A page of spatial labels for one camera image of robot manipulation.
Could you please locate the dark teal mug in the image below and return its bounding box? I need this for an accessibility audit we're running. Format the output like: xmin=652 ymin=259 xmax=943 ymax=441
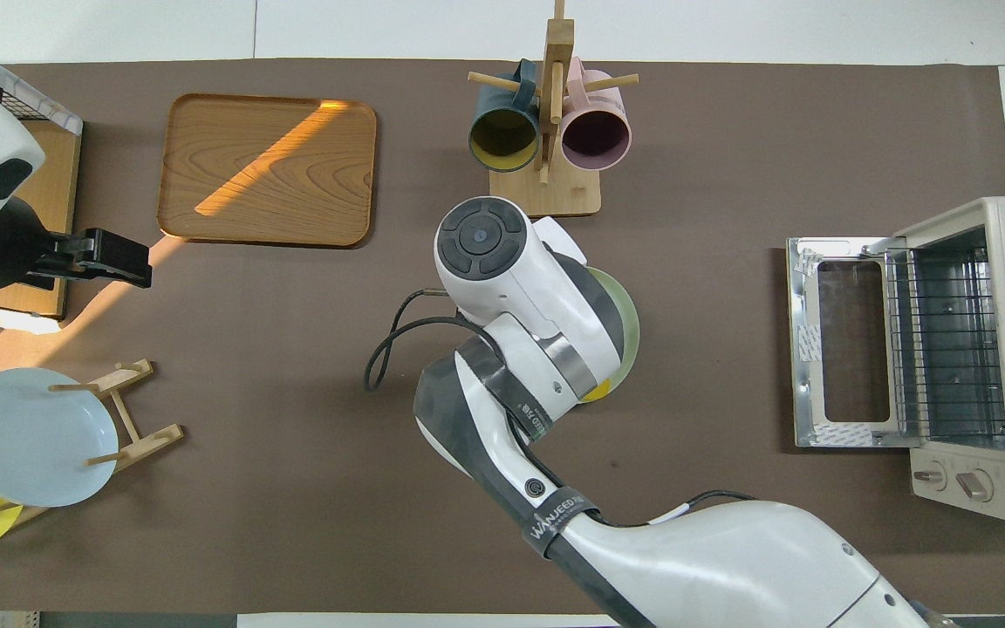
xmin=468 ymin=59 xmax=544 ymax=174

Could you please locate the pink mug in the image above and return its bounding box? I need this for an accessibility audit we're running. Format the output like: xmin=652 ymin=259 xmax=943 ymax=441
xmin=560 ymin=58 xmax=633 ymax=172

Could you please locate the wooden serving tray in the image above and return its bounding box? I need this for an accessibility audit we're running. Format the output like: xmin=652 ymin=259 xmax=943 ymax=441
xmin=157 ymin=93 xmax=378 ymax=249

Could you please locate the metal oven wire rack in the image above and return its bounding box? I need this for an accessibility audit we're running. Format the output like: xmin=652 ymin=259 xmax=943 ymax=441
xmin=886 ymin=247 xmax=1005 ymax=441

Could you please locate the wooden shelf with wire basket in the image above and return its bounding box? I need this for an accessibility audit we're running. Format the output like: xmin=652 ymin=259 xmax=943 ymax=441
xmin=0 ymin=35 xmax=85 ymax=319

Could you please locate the brown table mat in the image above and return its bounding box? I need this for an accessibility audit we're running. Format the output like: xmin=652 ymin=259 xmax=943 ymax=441
xmin=0 ymin=59 xmax=1005 ymax=614

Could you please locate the pale green plate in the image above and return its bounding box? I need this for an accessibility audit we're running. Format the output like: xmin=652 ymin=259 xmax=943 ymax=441
xmin=577 ymin=266 xmax=641 ymax=404

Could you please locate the wooden mug tree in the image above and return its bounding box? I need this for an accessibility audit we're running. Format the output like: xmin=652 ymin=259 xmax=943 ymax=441
xmin=468 ymin=0 xmax=640 ymax=219

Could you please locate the light blue plate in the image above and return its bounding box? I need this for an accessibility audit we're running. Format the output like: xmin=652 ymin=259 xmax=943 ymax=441
xmin=0 ymin=367 xmax=120 ymax=509

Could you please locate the wooden plate rack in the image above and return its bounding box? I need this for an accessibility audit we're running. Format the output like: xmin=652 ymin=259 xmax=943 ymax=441
xmin=0 ymin=359 xmax=185 ymax=529

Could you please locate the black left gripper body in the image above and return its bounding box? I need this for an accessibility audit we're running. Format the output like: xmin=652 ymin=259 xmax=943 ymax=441
xmin=30 ymin=229 xmax=153 ymax=289

